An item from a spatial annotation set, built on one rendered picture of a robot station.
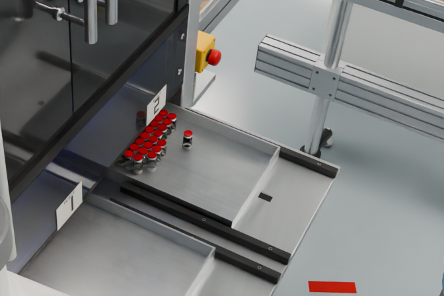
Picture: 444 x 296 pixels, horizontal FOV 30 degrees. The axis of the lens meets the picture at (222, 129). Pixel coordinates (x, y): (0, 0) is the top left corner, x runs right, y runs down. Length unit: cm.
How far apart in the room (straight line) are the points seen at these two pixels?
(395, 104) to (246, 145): 90
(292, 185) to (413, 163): 148
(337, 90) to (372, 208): 53
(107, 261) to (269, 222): 36
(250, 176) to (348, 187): 130
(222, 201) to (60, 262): 38
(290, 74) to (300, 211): 105
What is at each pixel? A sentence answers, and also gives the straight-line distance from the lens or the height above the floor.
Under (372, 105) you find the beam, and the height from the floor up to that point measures 48.
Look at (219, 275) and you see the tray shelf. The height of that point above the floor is 88.
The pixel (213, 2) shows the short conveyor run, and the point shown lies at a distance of 230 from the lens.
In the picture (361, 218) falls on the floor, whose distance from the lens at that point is 306.
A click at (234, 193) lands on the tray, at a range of 184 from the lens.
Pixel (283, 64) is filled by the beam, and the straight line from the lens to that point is 281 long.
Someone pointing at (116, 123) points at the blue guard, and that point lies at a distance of 167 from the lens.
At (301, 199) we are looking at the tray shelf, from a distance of 186.
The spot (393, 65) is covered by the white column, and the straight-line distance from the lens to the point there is 340.
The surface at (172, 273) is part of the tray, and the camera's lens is 169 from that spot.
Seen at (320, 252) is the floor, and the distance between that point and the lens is 292.
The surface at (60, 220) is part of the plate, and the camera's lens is 161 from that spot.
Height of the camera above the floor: 224
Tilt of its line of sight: 43 degrees down
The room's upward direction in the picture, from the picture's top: 7 degrees clockwise
